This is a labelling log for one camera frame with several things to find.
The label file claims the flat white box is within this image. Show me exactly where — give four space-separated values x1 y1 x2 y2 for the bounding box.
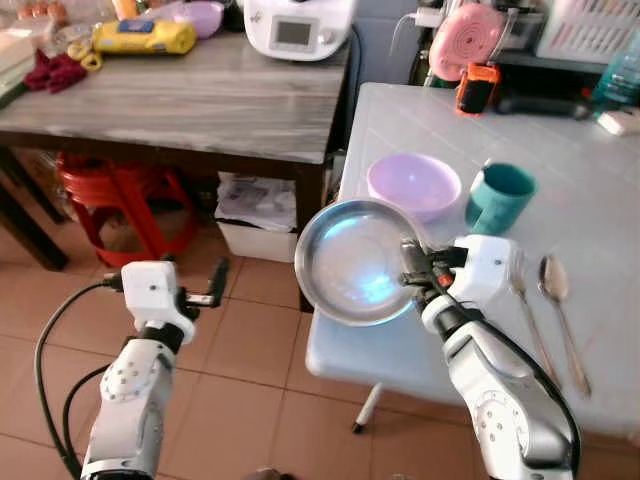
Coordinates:
597 108 640 136

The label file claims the red plastic stool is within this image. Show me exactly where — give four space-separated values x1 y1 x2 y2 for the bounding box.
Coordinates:
55 152 198 268

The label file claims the small purple bowl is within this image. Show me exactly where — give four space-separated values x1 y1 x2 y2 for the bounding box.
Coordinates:
170 0 226 39

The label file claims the steel fork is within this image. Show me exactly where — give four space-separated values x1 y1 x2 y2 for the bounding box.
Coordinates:
508 250 561 386

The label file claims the yellow package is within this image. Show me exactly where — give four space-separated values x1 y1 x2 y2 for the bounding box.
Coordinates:
92 18 198 56

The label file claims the white plastic basket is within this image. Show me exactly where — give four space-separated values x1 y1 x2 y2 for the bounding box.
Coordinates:
535 0 640 63

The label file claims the pink round fan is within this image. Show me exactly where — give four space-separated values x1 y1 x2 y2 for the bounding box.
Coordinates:
428 2 506 83

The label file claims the white tiled table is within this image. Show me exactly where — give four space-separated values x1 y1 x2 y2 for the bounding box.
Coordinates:
305 82 640 441

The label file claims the white storage box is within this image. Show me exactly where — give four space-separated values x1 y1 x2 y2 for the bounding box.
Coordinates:
215 172 299 263

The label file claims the round steel plate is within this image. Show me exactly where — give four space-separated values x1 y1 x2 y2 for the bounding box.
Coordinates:
295 198 433 327

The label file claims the dark red cloth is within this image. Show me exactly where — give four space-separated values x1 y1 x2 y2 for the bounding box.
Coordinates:
22 50 89 94

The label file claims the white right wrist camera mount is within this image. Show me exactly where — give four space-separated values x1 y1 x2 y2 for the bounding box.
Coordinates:
447 235 517 311

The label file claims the long black device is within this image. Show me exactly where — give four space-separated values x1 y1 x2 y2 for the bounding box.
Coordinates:
497 92 591 119

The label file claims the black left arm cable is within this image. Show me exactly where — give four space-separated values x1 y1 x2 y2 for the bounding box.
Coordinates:
35 278 126 479

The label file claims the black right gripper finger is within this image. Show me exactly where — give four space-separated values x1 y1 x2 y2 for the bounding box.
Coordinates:
400 238 425 293

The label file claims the orange and black device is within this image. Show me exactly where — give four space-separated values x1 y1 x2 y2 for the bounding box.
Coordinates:
455 62 501 116

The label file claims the white kitchen appliance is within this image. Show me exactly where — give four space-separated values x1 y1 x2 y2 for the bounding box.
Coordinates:
243 0 358 63

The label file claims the large purple plastic bowl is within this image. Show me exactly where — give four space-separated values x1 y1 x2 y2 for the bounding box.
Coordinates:
366 153 463 224

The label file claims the teal water bottle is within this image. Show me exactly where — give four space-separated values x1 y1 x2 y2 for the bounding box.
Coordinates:
590 35 640 113

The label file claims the teal mug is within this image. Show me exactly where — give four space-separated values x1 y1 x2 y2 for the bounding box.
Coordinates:
465 162 538 236

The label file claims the grey wooden table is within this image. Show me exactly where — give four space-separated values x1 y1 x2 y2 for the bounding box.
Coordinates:
0 30 358 301

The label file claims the steel spoon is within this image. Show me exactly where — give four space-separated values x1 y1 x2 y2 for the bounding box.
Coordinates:
538 254 593 397

